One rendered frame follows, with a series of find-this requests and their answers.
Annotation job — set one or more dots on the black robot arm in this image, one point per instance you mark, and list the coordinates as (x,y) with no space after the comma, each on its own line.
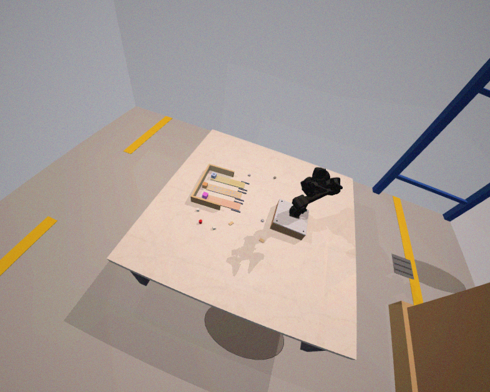
(300,202)

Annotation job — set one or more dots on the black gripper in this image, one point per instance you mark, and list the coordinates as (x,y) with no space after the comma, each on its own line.
(320,186)

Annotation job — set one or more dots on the tan strip with blue speckles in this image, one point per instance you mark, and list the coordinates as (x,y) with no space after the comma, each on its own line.
(233,193)

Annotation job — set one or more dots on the yellow striped strip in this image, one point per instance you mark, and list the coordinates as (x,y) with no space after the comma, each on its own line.
(236,183)

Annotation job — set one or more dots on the pink flat strip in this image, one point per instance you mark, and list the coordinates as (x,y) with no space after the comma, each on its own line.
(230,204)

